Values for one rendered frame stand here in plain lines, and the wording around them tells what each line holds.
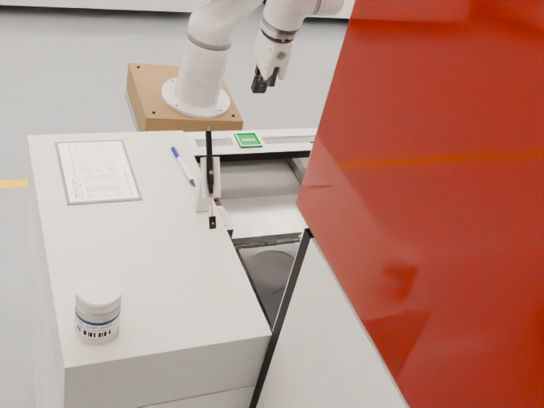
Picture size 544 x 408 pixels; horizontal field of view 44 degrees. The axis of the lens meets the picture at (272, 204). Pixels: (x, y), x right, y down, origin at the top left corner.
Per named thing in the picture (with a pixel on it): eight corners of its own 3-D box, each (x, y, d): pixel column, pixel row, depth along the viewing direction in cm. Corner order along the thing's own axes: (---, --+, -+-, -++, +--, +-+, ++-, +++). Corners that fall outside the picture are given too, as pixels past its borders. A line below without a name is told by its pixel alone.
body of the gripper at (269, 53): (303, 43, 141) (287, 82, 149) (288, 11, 147) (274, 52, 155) (269, 42, 138) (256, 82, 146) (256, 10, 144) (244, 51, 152)
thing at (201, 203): (216, 223, 138) (227, 171, 130) (197, 224, 136) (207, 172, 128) (208, 203, 142) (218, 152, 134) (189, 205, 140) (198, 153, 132)
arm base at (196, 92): (158, 75, 191) (169, 15, 179) (223, 83, 197) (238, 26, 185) (163, 114, 177) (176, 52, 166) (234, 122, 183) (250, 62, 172)
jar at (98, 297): (122, 342, 111) (126, 302, 105) (77, 348, 108) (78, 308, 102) (114, 309, 115) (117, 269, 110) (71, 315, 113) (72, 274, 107)
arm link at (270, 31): (308, 33, 140) (303, 44, 142) (294, 6, 145) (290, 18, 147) (269, 32, 137) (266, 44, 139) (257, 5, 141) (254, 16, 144)
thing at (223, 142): (381, 187, 185) (397, 146, 176) (185, 201, 164) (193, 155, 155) (367, 167, 191) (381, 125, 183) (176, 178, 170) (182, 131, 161)
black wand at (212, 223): (203, 126, 132) (206, 126, 131) (210, 126, 133) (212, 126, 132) (208, 228, 134) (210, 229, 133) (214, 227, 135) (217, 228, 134)
